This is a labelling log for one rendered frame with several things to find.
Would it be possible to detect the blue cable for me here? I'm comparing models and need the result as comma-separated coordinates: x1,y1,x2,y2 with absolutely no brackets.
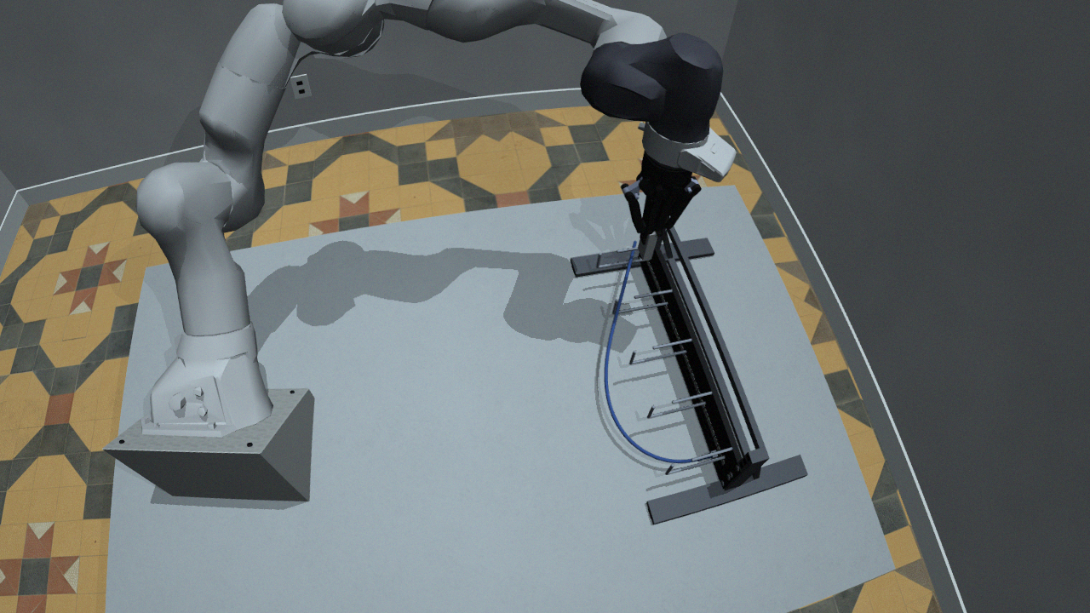
605,250,694,462

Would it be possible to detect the black patch panel rack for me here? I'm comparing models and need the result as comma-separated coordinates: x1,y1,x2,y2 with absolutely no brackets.
571,226,808,524

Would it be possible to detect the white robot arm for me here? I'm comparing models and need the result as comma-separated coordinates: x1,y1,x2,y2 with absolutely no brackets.
136,0,736,438

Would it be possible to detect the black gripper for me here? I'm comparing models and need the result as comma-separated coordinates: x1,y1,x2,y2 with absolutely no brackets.
621,151,702,261

